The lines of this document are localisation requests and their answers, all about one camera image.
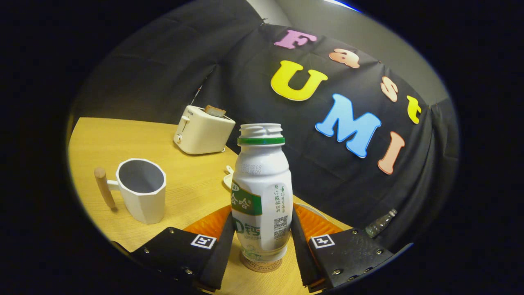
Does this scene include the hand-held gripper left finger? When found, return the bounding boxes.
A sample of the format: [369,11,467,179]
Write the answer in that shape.
[130,205,236,292]

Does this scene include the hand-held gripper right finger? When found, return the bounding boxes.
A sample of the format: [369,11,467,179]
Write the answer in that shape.
[291,204,394,292]

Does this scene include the white cup wooden handle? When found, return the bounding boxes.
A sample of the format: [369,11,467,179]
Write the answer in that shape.
[94,158,167,225]

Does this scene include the round wooden coaster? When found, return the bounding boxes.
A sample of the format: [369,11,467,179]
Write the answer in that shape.
[239,252,283,273]

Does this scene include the white juice bottle green label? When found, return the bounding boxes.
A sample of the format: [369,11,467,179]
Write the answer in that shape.
[230,123,294,263]

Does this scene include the clear plastic water bottle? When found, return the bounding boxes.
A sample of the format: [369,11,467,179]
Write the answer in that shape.
[365,209,398,238]

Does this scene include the white oval plate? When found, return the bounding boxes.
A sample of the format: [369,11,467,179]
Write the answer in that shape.
[295,203,328,222]

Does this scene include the wooden table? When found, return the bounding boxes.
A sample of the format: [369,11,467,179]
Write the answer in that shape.
[68,117,352,295]

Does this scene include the cream toaster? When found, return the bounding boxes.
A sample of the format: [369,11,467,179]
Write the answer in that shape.
[173,105,236,155]

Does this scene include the toast bread slice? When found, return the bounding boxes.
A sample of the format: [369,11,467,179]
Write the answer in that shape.
[203,104,227,118]

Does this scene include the black backdrop cloth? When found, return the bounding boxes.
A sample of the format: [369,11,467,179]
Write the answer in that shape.
[72,0,461,250]

